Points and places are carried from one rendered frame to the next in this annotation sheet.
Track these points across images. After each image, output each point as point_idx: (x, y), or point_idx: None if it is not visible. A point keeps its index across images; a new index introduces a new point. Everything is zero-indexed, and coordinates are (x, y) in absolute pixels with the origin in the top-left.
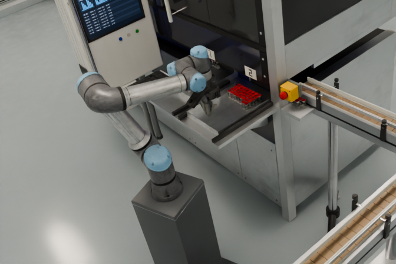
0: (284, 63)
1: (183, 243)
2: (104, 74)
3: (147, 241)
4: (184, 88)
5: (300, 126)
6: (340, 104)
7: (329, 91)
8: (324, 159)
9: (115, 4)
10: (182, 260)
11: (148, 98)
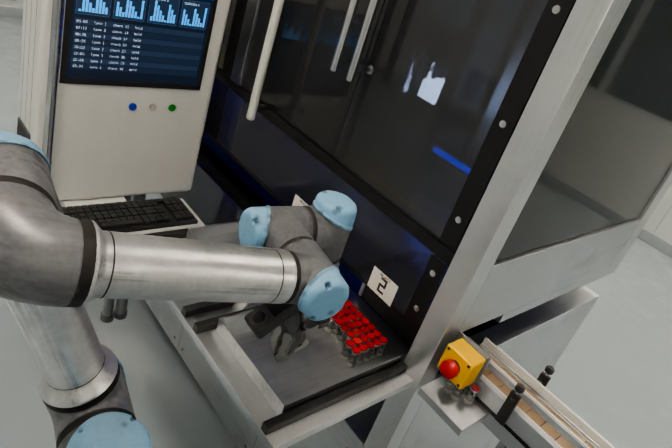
0: (473, 299)
1: None
2: (63, 160)
3: None
4: (284, 298)
5: (424, 424)
6: (552, 430)
7: (524, 384)
8: None
9: (155, 36)
10: None
11: (172, 294)
